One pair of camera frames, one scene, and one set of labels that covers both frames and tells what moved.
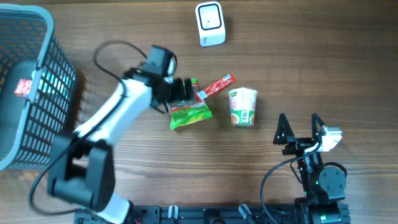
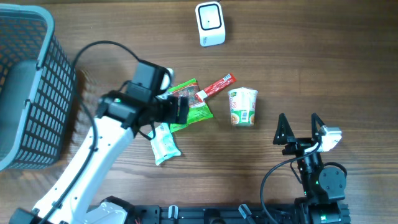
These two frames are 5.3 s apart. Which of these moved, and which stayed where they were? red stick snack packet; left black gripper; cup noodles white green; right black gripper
Moved: left black gripper
Stayed: cup noodles white green; red stick snack packet; right black gripper
